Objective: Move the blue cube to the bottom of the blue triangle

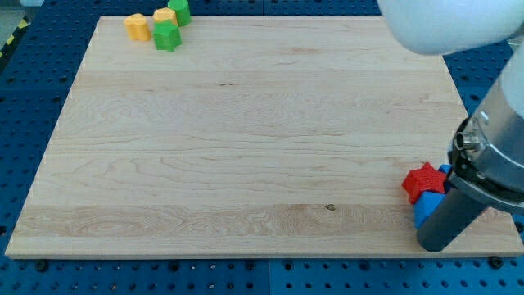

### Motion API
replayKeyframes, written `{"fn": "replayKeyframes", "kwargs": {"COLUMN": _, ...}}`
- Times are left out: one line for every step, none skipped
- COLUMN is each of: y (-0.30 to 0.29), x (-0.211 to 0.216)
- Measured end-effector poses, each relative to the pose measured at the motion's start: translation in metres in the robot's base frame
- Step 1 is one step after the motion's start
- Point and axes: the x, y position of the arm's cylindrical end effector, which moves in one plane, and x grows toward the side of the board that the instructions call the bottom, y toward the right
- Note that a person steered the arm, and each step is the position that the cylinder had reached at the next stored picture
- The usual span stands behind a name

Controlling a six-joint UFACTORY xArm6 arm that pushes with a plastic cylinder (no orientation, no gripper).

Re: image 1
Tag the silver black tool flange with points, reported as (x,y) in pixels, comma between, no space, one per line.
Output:
(487,154)

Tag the blue cube block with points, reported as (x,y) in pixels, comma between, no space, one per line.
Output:
(425,206)

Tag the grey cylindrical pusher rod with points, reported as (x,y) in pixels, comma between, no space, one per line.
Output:
(453,215)

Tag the wooden board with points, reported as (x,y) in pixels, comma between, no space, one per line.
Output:
(269,137)

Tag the yellow heart block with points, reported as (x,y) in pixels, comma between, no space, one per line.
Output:
(137,28)

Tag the red star block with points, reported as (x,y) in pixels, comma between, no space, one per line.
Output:
(423,179)

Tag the yellow cylinder block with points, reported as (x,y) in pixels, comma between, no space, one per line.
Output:
(165,16)

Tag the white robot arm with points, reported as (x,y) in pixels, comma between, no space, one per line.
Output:
(440,27)

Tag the green cylinder block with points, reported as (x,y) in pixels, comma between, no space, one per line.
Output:
(182,11)

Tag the green star block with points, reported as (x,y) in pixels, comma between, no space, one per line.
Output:
(166,36)

